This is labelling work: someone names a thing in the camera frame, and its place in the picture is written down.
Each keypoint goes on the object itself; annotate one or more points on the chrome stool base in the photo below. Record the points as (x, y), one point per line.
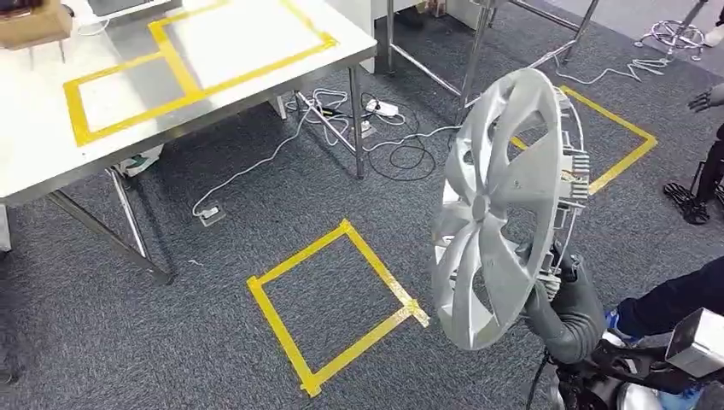
(676, 34)

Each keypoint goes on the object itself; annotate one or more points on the small white power strip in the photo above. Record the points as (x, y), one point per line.
(367, 129)

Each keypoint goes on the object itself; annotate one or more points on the yellow tape frame on bench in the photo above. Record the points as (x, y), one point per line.
(175, 73)

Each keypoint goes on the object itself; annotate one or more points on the grey floor socket box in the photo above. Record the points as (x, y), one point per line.
(211, 215)

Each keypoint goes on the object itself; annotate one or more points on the yellow floor tape square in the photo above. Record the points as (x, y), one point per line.
(622, 161)
(283, 328)

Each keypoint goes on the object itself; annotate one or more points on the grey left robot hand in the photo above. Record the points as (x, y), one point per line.
(702, 102)

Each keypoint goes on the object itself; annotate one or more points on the steel table frame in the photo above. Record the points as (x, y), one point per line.
(472, 56)

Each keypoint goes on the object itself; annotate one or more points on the steel bench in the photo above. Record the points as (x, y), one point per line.
(169, 113)

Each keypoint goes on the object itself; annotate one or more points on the silver plastic wheel hubcap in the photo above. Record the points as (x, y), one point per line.
(526, 181)

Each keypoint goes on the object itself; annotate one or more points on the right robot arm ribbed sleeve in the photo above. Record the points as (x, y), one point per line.
(622, 362)

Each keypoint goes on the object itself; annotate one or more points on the white and green bag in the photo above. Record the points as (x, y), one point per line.
(141, 161)

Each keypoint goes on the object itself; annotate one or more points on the person's leg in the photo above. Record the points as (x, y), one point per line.
(673, 303)

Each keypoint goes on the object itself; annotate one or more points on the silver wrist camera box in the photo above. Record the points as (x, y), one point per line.
(698, 342)

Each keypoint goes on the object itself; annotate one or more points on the brown cardboard box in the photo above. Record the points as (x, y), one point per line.
(34, 25)

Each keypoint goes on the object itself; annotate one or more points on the person's blue shoe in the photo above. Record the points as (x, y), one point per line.
(681, 400)
(619, 328)

